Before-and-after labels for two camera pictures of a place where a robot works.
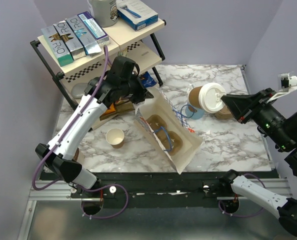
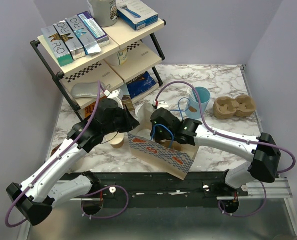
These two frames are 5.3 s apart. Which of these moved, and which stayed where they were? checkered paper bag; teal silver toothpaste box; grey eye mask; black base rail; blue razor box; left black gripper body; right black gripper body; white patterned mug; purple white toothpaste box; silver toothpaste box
Moved: left black gripper body; right black gripper body; checkered paper bag
Stayed: silver toothpaste box; purple white toothpaste box; white patterned mug; black base rail; grey eye mask; blue razor box; teal silver toothpaste box
